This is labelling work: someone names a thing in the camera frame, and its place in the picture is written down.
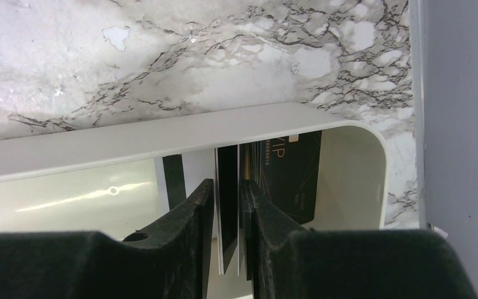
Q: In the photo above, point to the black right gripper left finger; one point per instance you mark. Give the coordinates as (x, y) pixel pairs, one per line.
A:
(169, 258)

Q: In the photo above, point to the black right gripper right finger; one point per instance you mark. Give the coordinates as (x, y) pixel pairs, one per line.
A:
(286, 260)

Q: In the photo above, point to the white rectangular plastic tray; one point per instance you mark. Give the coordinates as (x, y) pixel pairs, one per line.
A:
(112, 178)

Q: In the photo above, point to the white black-striped tray card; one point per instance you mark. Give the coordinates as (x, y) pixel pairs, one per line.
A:
(179, 175)

